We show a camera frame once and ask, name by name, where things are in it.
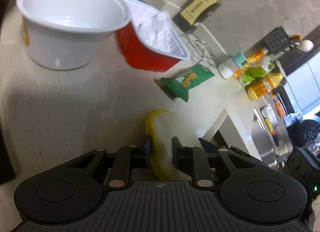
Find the soy sauce bottle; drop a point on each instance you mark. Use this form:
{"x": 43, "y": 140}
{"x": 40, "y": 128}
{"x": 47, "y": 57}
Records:
{"x": 193, "y": 13}

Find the green white plastic bag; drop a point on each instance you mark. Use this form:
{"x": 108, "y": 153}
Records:
{"x": 256, "y": 72}

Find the grey wall utensil holder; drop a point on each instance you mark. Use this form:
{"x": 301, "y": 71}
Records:
{"x": 277, "y": 41}

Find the red white food tray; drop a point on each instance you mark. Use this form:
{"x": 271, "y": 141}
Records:
{"x": 149, "y": 41}

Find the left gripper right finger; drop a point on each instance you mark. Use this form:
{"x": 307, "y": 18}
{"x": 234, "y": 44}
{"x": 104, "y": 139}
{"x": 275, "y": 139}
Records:
{"x": 193, "y": 162}

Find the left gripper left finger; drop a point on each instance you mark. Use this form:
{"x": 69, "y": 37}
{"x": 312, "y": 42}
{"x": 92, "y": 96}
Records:
{"x": 127, "y": 159}

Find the metal wire trivet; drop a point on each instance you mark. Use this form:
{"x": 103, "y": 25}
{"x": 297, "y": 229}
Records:
{"x": 200, "y": 53}

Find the teal cap salt shaker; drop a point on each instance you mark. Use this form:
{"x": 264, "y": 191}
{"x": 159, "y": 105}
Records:
{"x": 230, "y": 66}

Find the white round ladle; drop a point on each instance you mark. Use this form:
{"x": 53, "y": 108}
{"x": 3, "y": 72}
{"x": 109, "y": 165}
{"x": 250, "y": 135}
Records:
{"x": 305, "y": 46}

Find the stainless steel sink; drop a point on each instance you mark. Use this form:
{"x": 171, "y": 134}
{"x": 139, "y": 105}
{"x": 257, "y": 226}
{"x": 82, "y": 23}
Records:
{"x": 273, "y": 148}

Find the white plastic bowl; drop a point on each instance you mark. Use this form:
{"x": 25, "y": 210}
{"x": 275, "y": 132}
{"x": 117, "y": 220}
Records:
{"x": 68, "y": 34}

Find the yellow detergent bottle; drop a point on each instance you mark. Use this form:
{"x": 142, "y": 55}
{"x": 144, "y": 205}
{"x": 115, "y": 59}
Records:
{"x": 264, "y": 86}

